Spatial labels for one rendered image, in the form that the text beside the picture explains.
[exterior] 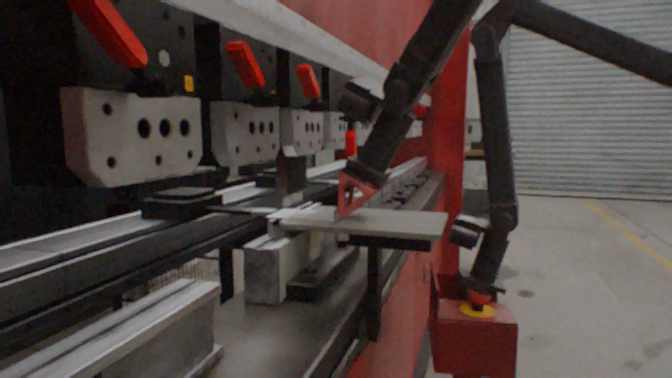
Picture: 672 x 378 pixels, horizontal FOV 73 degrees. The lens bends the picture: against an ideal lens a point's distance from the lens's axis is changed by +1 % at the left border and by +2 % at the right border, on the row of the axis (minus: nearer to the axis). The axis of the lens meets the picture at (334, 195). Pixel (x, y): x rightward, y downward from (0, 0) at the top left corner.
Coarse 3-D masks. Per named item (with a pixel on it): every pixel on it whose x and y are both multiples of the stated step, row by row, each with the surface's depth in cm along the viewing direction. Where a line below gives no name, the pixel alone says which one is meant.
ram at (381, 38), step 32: (192, 0) 46; (224, 0) 52; (288, 0) 69; (320, 0) 82; (352, 0) 102; (384, 0) 135; (416, 0) 199; (256, 32) 60; (288, 32) 69; (352, 32) 104; (384, 32) 137; (352, 64) 105; (384, 64) 140
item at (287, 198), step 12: (288, 156) 79; (300, 156) 84; (276, 168) 79; (288, 168) 79; (300, 168) 85; (276, 180) 79; (288, 180) 79; (300, 180) 85; (288, 192) 80; (300, 192) 88; (288, 204) 82
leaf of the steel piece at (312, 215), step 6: (300, 210) 86; (306, 210) 86; (312, 210) 86; (318, 210) 86; (336, 210) 77; (288, 216) 80; (294, 216) 80; (300, 216) 80; (306, 216) 80; (312, 216) 80; (318, 216) 80; (324, 216) 80; (330, 216) 80; (336, 216) 77; (342, 216) 81
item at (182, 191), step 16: (160, 192) 87; (176, 192) 87; (192, 192) 87; (208, 192) 91; (144, 208) 86; (160, 208) 85; (176, 208) 84; (192, 208) 84; (208, 208) 87; (224, 208) 87; (240, 208) 87; (256, 208) 87; (272, 208) 87
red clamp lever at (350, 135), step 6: (342, 120) 95; (348, 120) 94; (354, 120) 94; (348, 126) 94; (348, 132) 94; (354, 132) 94; (348, 138) 94; (354, 138) 94; (348, 144) 95; (354, 144) 94; (348, 150) 95; (354, 150) 95; (348, 156) 95
